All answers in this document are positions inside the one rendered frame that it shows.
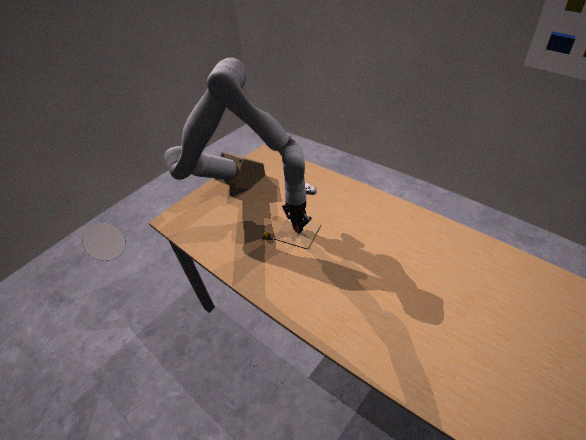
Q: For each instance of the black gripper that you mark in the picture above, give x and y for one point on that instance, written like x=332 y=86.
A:
x=297 y=216

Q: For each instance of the tan flat mat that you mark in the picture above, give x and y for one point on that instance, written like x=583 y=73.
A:
x=303 y=239

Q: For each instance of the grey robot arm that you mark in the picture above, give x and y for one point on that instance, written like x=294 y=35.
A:
x=225 y=84

